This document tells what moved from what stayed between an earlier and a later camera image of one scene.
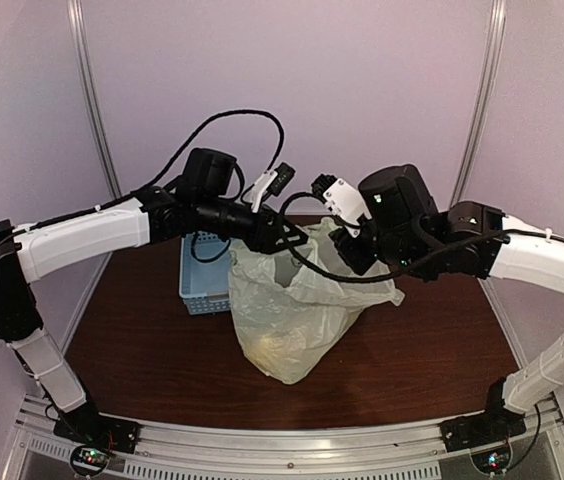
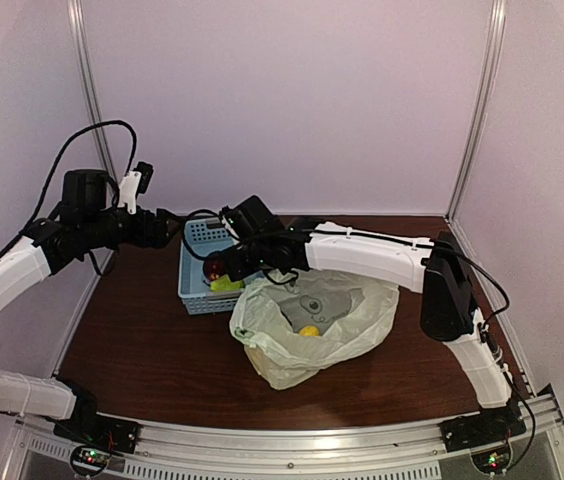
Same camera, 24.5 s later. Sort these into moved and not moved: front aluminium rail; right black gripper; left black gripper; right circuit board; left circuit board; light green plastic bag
Moved: left black gripper; light green plastic bag; right black gripper
Not moved: front aluminium rail; left circuit board; right circuit board
